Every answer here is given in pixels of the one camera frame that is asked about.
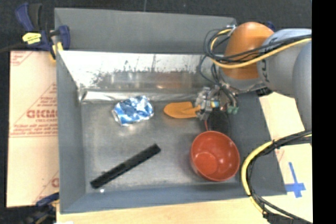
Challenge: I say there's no brown cardboard board red print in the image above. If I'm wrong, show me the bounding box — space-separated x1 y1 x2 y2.
5 50 60 208

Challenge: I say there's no orange toy shovel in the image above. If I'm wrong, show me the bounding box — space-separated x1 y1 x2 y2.
163 101 202 119

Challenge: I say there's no blue and white crumpled packet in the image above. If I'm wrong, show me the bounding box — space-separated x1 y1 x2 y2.
111 94 155 127

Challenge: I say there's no grey metal bin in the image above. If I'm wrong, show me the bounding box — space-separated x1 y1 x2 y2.
54 7 287 215

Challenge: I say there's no black comb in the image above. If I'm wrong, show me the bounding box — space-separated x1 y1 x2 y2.
90 143 162 189

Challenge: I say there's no black cylinder on white bracket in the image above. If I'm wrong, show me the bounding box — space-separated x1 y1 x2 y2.
256 87 273 97

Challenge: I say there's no red bowl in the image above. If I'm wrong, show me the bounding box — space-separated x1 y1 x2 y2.
190 130 241 183

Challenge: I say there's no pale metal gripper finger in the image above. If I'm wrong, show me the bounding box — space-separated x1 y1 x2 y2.
195 87 211 106
198 108 212 121

